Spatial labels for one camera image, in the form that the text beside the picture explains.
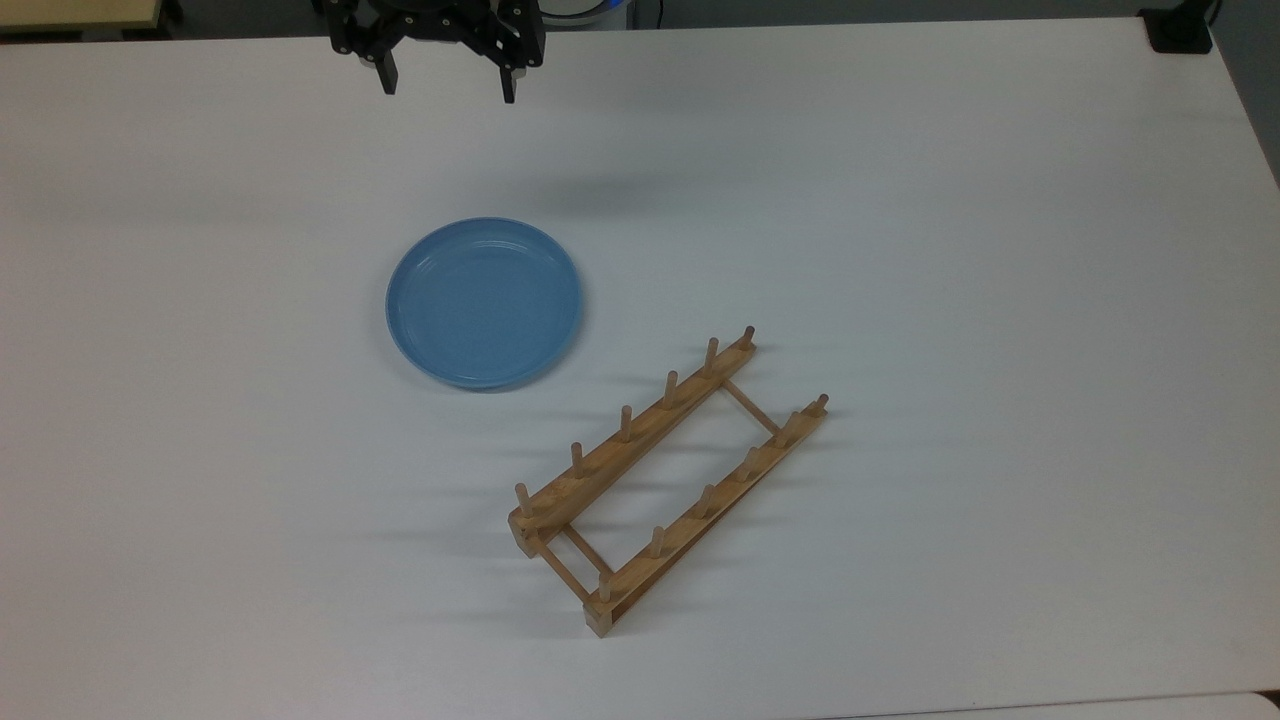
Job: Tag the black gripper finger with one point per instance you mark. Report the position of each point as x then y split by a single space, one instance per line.
387 76
509 86

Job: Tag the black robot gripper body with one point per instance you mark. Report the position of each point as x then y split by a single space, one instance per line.
440 20

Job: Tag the blue round plate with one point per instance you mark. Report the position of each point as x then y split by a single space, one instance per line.
484 303

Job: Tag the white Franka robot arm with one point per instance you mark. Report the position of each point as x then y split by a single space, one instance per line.
585 8

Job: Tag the wooden plate rack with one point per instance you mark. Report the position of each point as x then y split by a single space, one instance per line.
640 480

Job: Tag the beige side table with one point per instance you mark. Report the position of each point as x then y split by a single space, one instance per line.
75 12

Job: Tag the black clamped camera pole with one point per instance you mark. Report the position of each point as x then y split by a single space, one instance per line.
1178 28

